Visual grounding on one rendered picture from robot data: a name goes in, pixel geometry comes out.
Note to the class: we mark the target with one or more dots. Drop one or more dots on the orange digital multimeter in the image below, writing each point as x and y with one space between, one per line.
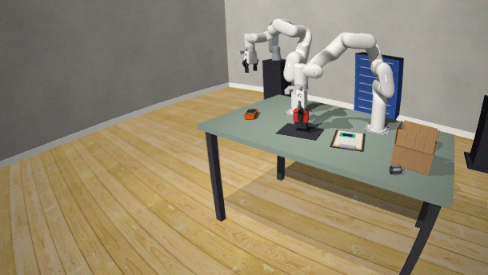
251 114

